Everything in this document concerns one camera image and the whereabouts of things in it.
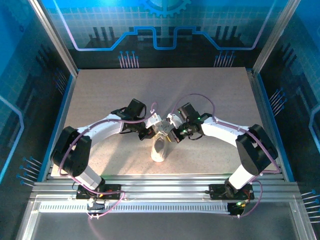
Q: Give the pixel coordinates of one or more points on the white shoelace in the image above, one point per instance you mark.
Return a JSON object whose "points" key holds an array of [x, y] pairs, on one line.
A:
{"points": [[163, 128]]}

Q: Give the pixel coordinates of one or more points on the white canvas shoe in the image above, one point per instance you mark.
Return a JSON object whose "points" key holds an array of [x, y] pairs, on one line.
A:
{"points": [[160, 152]]}

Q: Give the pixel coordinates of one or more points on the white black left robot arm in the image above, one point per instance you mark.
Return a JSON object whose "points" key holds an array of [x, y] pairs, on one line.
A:
{"points": [[105, 125]]}

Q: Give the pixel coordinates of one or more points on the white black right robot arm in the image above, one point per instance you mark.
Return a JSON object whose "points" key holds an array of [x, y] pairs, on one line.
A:
{"points": [[217, 130]]}

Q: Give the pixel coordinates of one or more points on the black control board with lights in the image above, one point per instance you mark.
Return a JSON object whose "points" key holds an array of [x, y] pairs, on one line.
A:
{"points": [[236, 207]]}

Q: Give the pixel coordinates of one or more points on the aluminium front frame rail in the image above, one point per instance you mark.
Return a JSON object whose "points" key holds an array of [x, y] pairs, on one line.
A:
{"points": [[162, 185]]}

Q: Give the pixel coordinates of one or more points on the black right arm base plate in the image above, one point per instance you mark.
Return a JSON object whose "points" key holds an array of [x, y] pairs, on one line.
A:
{"points": [[217, 192]]}

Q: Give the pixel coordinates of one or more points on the aluminium side frame rail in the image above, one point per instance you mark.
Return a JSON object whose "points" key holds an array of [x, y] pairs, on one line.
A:
{"points": [[266, 125]]}

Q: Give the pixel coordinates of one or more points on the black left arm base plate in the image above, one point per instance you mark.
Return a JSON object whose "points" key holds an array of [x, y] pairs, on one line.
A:
{"points": [[112, 191]]}

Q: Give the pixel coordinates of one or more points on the aluminium left corner post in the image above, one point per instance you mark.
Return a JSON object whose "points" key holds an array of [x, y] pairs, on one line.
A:
{"points": [[54, 37]]}

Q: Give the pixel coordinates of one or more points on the aluminium corner post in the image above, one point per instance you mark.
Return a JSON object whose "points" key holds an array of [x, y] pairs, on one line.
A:
{"points": [[274, 37], [54, 37]]}

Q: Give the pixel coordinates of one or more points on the aluminium right corner post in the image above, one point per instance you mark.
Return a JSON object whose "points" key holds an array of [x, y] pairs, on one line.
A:
{"points": [[274, 37]]}

